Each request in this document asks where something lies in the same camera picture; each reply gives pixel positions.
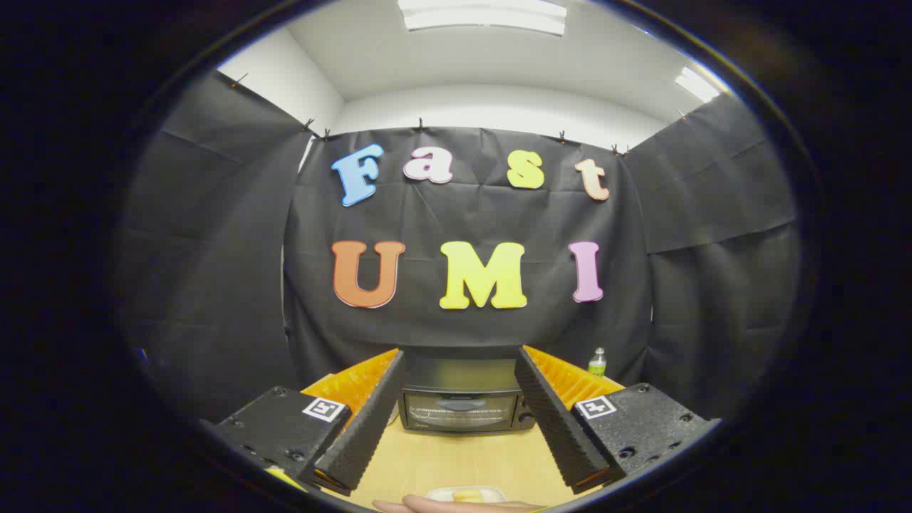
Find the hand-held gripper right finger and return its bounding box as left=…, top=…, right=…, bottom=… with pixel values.
left=514, top=346, right=720, bottom=494

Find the black toaster oven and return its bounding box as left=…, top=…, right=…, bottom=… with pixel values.
left=398, top=356, right=537, bottom=434

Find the ceiling light panel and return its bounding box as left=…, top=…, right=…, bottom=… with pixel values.
left=675, top=66, right=720, bottom=103
left=398, top=0, right=568, bottom=36

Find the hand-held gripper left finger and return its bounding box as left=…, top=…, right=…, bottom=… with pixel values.
left=214, top=348, right=407, bottom=497

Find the white plate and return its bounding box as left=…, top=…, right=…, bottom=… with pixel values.
left=425, top=486, right=508, bottom=504

